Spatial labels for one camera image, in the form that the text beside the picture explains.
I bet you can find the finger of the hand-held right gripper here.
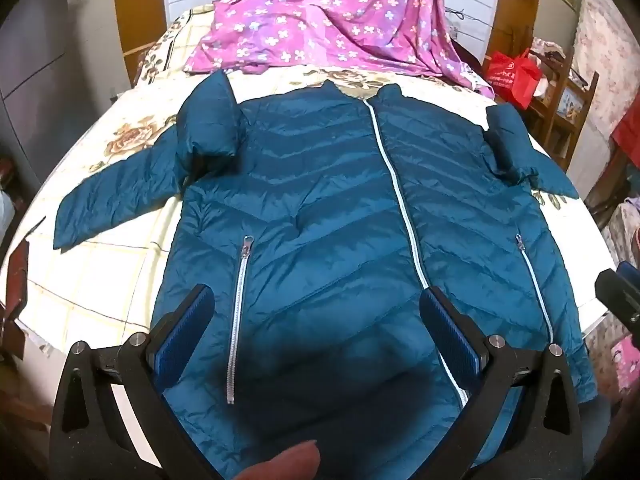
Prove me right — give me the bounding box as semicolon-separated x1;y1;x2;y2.
594;260;640;323

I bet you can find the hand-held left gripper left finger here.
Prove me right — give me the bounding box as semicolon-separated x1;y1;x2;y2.
48;283;221;480

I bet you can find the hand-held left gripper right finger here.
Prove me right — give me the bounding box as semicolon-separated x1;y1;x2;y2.
419;286;586;480

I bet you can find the teal puffer jacket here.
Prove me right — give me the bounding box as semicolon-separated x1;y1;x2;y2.
52;69;598;480

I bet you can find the person's left hand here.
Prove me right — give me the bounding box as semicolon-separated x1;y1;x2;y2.
234;439;321;480

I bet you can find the pink patterned bag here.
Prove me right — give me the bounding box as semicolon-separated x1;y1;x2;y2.
607;335;640;396

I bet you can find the cream plaid floral bed sheet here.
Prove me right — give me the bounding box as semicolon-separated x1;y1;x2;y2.
0;5;618;461

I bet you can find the red cloth covered cabinet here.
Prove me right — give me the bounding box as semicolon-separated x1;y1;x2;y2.
612;105;640;171

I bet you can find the dark red object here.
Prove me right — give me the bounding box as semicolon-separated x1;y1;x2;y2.
0;240;32;361

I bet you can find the wooden shelf rack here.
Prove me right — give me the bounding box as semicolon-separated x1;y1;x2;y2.
525;37;601;171

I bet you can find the small red shopping bag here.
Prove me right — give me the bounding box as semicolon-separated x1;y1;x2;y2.
482;49;543;111

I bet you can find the pink floral quilt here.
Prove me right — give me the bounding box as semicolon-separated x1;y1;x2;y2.
570;0;640;136

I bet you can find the grey wardrobe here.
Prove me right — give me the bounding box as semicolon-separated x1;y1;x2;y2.
0;0;131;186

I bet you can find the white wood-framed headboard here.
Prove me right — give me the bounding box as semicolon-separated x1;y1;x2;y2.
112;0;543;86

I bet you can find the purple floral blanket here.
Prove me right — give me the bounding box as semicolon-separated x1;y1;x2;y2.
182;0;496;98

